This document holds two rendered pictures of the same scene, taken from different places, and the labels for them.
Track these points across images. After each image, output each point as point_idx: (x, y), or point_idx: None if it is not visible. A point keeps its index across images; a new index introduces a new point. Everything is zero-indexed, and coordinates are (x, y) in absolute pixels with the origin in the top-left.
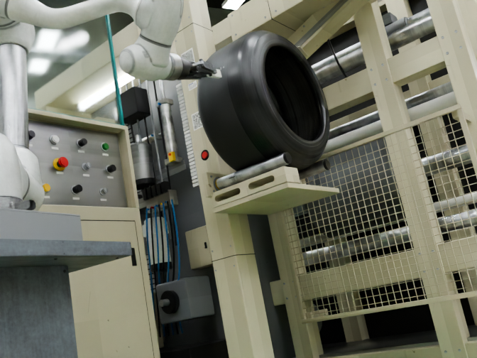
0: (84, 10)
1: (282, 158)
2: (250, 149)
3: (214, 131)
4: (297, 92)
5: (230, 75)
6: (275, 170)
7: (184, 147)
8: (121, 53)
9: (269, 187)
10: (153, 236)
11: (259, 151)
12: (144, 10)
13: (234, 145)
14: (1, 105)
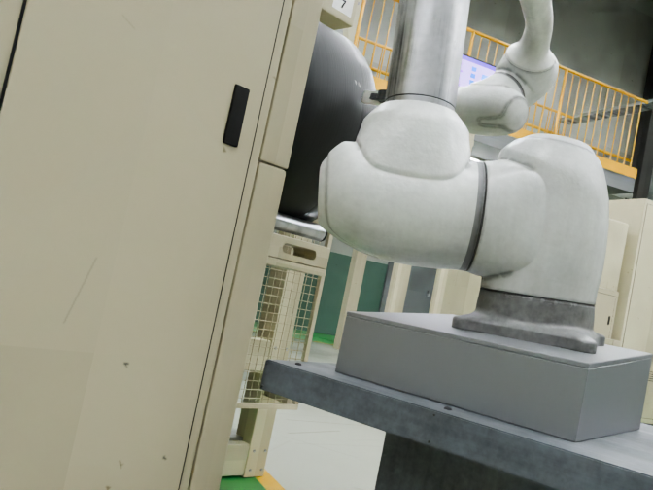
0: (547, 4)
1: (325, 233)
2: (310, 201)
3: (309, 154)
4: None
5: (366, 108)
6: (321, 247)
7: None
8: (520, 99)
9: (305, 263)
10: None
11: (311, 209)
12: (549, 76)
13: (305, 187)
14: (466, 12)
